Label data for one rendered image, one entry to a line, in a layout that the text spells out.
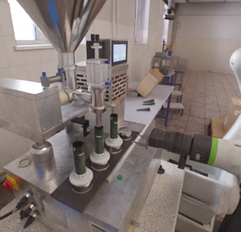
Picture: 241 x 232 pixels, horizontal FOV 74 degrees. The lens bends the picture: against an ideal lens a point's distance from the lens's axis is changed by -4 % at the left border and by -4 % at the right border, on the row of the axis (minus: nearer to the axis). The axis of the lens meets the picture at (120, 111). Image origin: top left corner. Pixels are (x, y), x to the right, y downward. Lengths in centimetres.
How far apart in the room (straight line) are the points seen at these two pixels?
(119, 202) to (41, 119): 33
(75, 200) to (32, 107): 29
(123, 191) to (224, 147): 34
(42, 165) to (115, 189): 25
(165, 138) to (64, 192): 36
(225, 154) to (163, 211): 44
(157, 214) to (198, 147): 43
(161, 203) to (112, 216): 43
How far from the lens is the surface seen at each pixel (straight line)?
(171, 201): 94
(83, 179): 54
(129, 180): 61
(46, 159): 59
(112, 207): 54
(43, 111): 49
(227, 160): 58
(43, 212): 75
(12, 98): 55
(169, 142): 58
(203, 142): 57
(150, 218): 86
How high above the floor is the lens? 146
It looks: 23 degrees down
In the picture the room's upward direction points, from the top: 1 degrees clockwise
